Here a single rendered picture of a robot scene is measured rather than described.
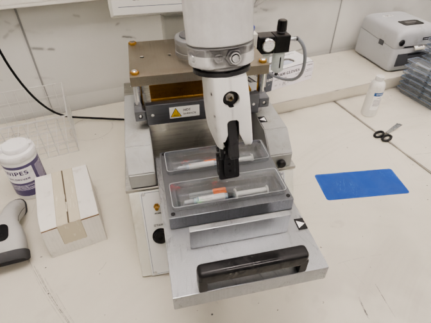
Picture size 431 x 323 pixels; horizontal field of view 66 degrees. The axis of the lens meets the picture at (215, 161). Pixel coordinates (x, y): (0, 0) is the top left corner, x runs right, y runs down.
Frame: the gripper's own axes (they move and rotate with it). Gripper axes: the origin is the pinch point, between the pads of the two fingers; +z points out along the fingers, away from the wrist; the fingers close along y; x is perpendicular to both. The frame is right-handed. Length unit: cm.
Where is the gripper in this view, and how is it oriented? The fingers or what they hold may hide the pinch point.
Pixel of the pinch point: (228, 165)
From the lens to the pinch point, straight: 51.2
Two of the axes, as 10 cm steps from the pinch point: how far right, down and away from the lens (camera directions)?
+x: -9.8, 1.7, -1.3
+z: 0.7, 8.5, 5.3
